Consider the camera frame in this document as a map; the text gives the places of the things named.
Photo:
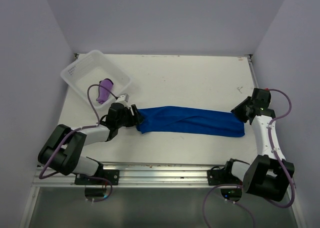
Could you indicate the white plastic basket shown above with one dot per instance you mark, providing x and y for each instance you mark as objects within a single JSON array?
[{"x": 91, "y": 68}]

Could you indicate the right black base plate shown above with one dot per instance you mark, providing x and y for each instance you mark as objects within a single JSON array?
[{"x": 217, "y": 176}]

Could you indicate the aluminium mounting rail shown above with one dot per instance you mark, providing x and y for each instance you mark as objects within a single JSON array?
[{"x": 141, "y": 175}]

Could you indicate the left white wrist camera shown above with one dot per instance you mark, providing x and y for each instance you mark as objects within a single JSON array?
[{"x": 123, "y": 99}]

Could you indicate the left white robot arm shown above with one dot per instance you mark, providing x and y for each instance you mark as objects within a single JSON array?
[{"x": 62, "y": 153}]

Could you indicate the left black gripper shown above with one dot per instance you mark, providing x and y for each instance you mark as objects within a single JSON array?
[{"x": 136, "y": 118}]

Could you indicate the purple towel black trim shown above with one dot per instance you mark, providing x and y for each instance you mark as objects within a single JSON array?
[{"x": 105, "y": 86}]

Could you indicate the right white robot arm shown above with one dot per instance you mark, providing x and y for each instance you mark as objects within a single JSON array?
[{"x": 270, "y": 174}]

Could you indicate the blue towel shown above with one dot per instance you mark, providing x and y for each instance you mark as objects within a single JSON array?
[{"x": 190, "y": 120}]

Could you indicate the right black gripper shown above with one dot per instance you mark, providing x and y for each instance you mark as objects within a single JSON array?
[{"x": 237, "y": 110}]

